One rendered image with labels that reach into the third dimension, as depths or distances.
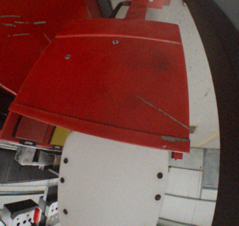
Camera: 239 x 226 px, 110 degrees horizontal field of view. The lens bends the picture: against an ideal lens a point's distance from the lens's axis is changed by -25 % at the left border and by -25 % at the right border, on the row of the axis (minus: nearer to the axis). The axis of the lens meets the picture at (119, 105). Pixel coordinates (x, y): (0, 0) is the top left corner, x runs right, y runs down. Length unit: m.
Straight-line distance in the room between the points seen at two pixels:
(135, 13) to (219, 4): 0.22
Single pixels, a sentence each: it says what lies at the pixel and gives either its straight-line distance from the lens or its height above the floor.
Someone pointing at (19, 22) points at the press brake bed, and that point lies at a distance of 0.35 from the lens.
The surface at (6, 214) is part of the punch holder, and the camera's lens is 0.66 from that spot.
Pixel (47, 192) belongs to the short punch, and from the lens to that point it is 0.72.
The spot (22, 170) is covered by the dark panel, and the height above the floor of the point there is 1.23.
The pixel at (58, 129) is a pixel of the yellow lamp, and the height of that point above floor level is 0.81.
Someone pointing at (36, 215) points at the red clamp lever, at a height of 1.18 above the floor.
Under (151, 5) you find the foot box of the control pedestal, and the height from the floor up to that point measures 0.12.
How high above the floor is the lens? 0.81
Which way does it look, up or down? 22 degrees down
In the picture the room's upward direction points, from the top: 167 degrees counter-clockwise
